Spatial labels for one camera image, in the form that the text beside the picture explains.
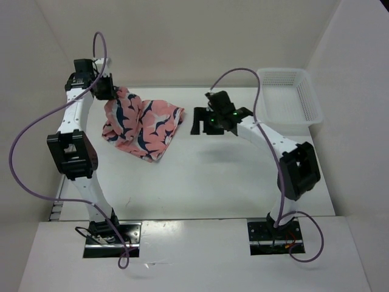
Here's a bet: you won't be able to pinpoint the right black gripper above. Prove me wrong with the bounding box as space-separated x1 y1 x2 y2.
190 107 225 135

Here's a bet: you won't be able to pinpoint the pink shark print shorts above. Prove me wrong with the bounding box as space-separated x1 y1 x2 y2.
102 87 185 162

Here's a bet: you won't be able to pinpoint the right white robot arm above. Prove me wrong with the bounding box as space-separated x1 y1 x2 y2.
190 91 321 239

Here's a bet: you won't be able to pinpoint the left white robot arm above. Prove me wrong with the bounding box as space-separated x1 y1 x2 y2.
46 58 122 243

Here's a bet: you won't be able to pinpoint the white plastic basket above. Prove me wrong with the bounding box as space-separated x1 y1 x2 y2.
257 68 323 127

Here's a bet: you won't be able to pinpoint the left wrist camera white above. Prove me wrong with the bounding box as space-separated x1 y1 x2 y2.
92 57 112 77

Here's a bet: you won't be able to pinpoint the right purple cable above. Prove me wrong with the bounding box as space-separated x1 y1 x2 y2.
209 68 325 262

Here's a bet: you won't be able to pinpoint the purple cable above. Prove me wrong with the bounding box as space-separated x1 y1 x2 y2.
209 68 325 262
8 31 139 270

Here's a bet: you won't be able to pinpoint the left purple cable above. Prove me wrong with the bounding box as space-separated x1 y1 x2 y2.
8 31 139 270

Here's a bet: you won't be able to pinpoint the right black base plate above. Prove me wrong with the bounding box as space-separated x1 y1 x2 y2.
247 218 305 256

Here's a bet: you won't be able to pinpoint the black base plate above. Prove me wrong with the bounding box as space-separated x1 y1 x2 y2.
247 218 305 256
75 222 142 259

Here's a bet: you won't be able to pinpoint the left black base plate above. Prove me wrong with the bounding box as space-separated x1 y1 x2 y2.
75 222 142 259

